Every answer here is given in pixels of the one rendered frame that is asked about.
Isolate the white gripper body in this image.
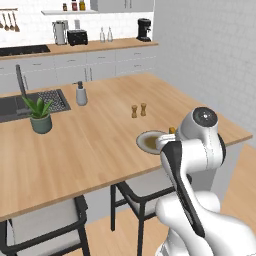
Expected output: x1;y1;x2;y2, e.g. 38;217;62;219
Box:
155;133;178;151

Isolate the beige round plate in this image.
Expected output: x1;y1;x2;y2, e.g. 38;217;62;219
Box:
135;130;168;155

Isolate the black toaster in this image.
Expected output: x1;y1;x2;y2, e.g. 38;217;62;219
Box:
66;28;89;47

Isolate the grey soap dispenser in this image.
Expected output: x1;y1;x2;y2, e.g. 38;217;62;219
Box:
74;80;89;107

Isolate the grey lower cupboard run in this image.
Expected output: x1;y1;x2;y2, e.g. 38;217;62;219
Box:
0;45;158;95

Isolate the black coffee machine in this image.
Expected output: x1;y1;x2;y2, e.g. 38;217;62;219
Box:
136;17;153;43

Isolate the clear glass bottle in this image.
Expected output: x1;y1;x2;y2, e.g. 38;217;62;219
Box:
99;26;107;44
106;26;114;43

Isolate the dark grey sink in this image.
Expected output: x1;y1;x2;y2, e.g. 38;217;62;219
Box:
0;88;72;124

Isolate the green potted plant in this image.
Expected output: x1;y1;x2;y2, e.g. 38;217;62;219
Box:
21;95;55;135

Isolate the grey upper cupboard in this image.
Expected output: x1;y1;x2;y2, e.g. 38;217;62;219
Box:
89;0;155;15

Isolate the dark grey tap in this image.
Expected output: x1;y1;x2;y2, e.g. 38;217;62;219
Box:
15;64;32;116

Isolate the black hob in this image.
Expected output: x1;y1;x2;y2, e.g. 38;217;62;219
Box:
0;44;52;57

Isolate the wooden hanging spoon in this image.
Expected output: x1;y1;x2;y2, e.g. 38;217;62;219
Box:
1;12;11;32
12;11;21;33
7;11;16;32

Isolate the black frame white seat chair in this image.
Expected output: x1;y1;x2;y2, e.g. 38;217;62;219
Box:
110;168;193;256
0;194;92;256

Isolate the white wall shelf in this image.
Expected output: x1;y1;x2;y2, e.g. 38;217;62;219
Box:
40;8;100;16

